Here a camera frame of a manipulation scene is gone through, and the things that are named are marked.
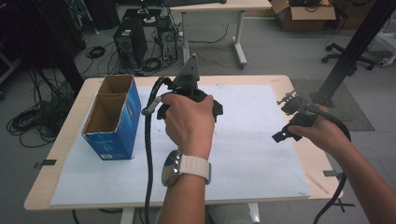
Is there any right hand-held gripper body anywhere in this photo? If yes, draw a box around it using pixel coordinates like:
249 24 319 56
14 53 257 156
271 90 319 145

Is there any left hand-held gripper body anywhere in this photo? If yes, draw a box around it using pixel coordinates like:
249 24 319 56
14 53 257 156
156 53 224 123

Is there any person's right hand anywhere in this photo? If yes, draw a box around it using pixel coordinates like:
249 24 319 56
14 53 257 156
287 104 352 157

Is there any person's left hand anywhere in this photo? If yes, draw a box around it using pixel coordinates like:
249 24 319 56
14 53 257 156
161 92 216 161

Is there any open computer case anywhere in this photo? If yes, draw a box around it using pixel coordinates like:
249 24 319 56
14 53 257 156
154 14 179 63

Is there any dark grey floor mat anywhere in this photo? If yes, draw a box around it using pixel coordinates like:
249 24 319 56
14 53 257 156
290 78 375 132

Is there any black tape strip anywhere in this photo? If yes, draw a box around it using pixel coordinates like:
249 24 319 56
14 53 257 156
322 170 344 180
34 159 58 170

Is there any black computer tower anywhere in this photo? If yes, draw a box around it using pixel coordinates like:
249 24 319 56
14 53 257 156
112 16 149 69

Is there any white table mat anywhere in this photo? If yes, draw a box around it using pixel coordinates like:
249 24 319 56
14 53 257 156
49 84 312 207

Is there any black keyboard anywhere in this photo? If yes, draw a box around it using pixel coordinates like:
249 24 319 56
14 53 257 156
163 0 220 7

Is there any wooden desk with white legs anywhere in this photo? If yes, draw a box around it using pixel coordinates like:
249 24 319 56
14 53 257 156
169 0 273 70

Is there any black office chair base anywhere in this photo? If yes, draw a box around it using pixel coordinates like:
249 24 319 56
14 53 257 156
321 42 378 71

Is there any open blue cardboard box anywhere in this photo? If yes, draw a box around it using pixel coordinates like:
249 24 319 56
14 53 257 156
80 74 143 161

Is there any black metal stand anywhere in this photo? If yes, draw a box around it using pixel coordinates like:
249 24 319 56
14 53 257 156
310 0 396 108

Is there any brown cardboard box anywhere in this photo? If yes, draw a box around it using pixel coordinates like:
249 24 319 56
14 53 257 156
268 0 337 33

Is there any white table leg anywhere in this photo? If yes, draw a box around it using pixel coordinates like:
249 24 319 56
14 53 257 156
119 207 136 224
247 203 262 224

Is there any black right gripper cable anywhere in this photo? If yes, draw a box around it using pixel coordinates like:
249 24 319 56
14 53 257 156
303 104 352 224

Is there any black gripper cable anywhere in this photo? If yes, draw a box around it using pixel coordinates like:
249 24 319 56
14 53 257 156
141 77 172 224
303 104 352 224

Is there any silver wristwatch with beige strap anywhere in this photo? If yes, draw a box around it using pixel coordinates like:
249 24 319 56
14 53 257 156
161 149 212 188

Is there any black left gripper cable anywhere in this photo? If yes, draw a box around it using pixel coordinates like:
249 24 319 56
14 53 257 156
141 77 172 224

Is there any coiled black cable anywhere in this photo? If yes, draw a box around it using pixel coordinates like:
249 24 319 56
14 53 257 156
85 45 106 60

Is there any bundle of black floor cables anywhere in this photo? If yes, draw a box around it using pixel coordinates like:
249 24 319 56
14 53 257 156
6 66 78 148

